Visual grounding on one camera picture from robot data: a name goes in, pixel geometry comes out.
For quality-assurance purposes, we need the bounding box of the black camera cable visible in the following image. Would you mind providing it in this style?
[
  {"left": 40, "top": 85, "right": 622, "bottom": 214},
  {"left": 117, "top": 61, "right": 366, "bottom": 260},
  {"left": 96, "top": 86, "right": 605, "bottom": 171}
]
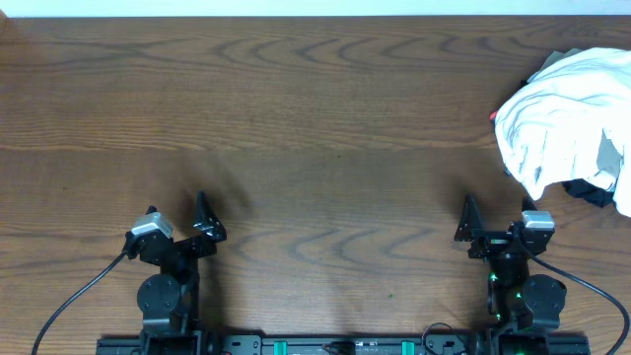
[
  {"left": 31, "top": 249, "right": 130, "bottom": 355},
  {"left": 517, "top": 236, "right": 631, "bottom": 355}
]

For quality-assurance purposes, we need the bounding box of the grey garment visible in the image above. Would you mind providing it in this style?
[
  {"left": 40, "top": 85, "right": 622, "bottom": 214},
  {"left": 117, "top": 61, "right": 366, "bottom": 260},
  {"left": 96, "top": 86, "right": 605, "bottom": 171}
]
[{"left": 526, "top": 48, "right": 582, "bottom": 83}]

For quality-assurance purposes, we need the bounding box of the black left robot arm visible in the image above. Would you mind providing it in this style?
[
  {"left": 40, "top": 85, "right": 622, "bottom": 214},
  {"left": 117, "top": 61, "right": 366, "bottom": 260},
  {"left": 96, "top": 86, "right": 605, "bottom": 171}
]
[{"left": 123, "top": 191, "right": 227, "bottom": 355}]

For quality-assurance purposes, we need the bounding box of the black left camera cable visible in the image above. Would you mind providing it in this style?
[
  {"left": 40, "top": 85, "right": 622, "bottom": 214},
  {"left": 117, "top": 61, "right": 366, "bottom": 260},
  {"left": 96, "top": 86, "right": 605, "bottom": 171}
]
[{"left": 31, "top": 249, "right": 130, "bottom": 355}]

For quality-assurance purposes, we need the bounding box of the black right camera cable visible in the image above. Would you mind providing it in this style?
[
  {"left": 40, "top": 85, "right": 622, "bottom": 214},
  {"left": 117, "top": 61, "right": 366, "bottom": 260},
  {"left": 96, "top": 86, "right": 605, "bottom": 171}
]
[{"left": 517, "top": 236, "right": 631, "bottom": 355}]

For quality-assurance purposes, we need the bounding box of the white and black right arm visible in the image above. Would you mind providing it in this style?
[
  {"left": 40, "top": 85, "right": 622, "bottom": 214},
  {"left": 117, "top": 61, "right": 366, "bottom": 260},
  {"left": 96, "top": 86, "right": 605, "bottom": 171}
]
[{"left": 454, "top": 194, "right": 567, "bottom": 354}]

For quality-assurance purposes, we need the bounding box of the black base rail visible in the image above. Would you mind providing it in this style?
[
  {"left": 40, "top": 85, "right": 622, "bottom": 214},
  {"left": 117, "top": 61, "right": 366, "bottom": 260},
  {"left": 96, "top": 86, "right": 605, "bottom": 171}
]
[{"left": 96, "top": 333, "right": 593, "bottom": 355}]

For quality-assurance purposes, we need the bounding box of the dark navy garment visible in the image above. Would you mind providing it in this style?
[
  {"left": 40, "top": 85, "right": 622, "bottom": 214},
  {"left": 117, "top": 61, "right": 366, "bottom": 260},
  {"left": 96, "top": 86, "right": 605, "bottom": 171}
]
[{"left": 562, "top": 179, "right": 613, "bottom": 208}]

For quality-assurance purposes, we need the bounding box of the white t-shirt with black print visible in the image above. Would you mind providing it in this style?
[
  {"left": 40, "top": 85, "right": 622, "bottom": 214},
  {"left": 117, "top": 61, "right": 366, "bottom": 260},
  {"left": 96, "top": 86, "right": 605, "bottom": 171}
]
[{"left": 494, "top": 47, "right": 630, "bottom": 216}]

